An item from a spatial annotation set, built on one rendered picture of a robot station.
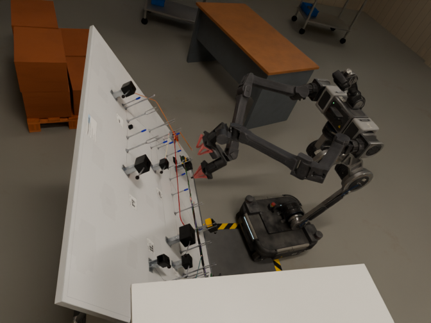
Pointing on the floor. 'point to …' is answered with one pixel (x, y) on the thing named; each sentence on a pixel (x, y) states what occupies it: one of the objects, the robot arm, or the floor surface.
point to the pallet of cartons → (47, 63)
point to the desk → (250, 56)
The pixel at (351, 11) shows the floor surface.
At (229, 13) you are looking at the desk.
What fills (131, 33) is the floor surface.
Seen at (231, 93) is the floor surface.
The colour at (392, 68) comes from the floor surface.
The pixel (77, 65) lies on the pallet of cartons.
